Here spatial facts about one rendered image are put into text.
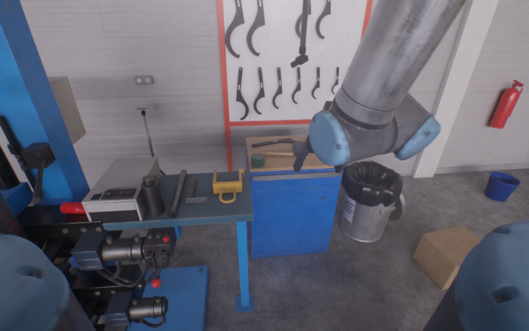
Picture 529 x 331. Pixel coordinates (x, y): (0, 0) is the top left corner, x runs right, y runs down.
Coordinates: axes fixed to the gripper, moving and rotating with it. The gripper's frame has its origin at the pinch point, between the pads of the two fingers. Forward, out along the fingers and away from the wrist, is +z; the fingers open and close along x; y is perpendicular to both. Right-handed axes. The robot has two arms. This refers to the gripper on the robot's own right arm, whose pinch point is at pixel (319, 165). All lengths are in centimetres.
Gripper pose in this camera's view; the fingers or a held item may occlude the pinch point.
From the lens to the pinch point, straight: 78.0
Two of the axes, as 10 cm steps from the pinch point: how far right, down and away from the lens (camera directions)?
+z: -1.9, 6.0, 7.8
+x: 9.8, 0.2, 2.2
